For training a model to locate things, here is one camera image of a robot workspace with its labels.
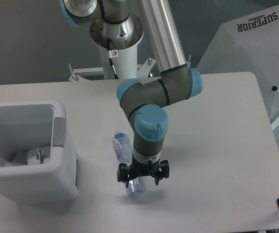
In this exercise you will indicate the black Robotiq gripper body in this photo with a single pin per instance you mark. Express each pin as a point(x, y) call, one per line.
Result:
point(139, 170)

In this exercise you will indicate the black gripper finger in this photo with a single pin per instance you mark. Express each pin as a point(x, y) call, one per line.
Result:
point(125, 174)
point(162, 171)

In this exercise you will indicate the clear plastic water bottle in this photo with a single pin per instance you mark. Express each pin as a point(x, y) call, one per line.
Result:
point(123, 151)

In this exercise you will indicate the white green paper wrapper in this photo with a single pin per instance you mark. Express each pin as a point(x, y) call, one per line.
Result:
point(38, 156)

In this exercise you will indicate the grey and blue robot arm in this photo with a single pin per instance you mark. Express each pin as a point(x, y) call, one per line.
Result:
point(143, 104)

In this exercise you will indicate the white plastic trash can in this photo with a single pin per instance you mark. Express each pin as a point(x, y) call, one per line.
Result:
point(29, 124)

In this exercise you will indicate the white Superior umbrella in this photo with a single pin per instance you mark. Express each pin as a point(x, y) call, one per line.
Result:
point(249, 44)

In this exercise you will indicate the white metal base frame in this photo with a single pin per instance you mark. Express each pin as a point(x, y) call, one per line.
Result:
point(143, 71)

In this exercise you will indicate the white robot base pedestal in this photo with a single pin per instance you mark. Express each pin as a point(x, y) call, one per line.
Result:
point(118, 60)

